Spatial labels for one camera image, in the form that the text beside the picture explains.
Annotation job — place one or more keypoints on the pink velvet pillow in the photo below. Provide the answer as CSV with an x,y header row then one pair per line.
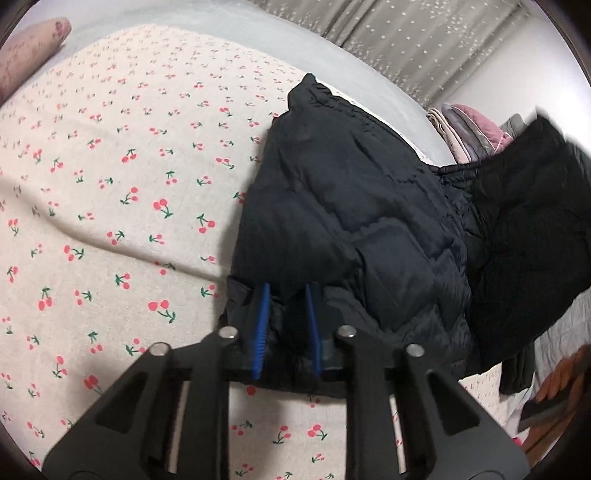
x,y
485,129

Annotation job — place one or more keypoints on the grey star print curtain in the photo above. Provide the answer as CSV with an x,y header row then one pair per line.
x,y
438,41

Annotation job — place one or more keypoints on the black quilted jacket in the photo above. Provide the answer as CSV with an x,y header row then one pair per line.
x,y
346,207

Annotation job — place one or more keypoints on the folded grey blanket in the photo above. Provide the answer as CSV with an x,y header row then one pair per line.
x,y
461,131

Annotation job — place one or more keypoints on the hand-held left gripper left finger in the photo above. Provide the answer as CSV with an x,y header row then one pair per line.
x,y
261,332

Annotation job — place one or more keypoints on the floral rolled quilt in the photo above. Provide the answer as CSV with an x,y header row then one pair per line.
x,y
27,55

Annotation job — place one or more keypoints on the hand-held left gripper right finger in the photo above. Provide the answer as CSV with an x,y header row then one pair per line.
x,y
314,332

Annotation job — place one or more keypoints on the cherry print bed sheet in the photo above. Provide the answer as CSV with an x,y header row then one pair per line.
x,y
138,230

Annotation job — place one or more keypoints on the grey quilted pillow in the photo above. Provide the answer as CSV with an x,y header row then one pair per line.
x,y
513,127

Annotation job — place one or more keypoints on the person's right hand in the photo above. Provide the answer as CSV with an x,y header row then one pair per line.
x,y
565,376

